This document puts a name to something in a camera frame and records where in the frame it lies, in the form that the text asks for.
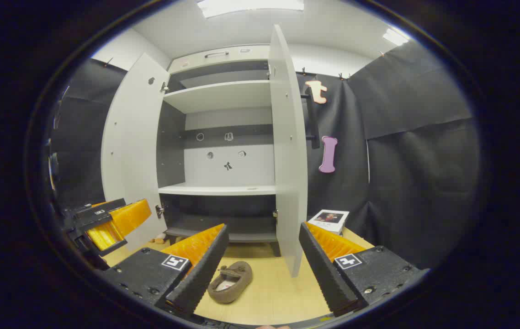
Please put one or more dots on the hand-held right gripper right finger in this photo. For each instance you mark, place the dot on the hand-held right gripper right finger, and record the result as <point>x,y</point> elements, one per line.
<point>326,274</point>

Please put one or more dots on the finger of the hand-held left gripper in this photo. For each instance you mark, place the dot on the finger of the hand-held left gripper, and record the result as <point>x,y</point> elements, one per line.
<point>100,212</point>
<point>104,237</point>

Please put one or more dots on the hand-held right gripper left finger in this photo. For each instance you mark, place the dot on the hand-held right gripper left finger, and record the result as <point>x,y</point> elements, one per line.
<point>200,274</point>

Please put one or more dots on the brown fuzzy shoe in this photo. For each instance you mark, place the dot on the brown fuzzy shoe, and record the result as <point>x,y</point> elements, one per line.
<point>241,273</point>

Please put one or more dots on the white shoe cabinet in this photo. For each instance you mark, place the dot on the white shoe cabinet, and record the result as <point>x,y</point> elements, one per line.
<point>223,96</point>

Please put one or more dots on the white cabinet drawer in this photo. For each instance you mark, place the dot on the white cabinet drawer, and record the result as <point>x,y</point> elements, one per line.
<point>255,54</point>

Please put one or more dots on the penguin plush toy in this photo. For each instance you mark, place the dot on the penguin plush toy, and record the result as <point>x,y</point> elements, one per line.
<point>159,238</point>

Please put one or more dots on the white photo-cover book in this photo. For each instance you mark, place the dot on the white photo-cover book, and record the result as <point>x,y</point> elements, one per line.
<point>328,217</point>

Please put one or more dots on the black backdrop cloth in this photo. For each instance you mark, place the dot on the black backdrop cloth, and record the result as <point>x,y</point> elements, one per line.
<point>401,183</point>

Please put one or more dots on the small ceiling light panel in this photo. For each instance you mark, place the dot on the small ceiling light panel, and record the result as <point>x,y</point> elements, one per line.
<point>395,37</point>

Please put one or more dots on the large ceiling light panel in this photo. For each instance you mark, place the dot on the large ceiling light panel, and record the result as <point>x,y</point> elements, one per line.
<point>251,7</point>

